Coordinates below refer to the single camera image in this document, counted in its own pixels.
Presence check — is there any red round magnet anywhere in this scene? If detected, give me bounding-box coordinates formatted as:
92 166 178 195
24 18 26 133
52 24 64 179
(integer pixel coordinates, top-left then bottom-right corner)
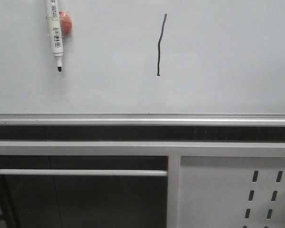
59 11 72 36

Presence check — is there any white black-tip whiteboard marker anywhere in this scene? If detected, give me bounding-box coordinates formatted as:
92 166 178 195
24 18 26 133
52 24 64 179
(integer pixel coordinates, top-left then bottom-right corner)
45 0 64 72

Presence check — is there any white perforated pegboard panel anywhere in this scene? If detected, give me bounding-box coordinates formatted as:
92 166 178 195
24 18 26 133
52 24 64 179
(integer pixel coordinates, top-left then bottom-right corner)
178 156 285 228

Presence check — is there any white horizontal stand rod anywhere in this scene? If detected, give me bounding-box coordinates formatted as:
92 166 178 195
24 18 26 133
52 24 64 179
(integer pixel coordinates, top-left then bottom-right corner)
0 169 168 177

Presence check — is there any white metal stand frame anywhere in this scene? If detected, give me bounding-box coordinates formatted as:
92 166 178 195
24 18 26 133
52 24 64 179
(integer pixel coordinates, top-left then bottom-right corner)
0 141 285 228

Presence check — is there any white whiteboard with aluminium frame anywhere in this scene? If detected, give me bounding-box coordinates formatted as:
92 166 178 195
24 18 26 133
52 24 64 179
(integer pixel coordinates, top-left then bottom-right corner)
0 0 285 126

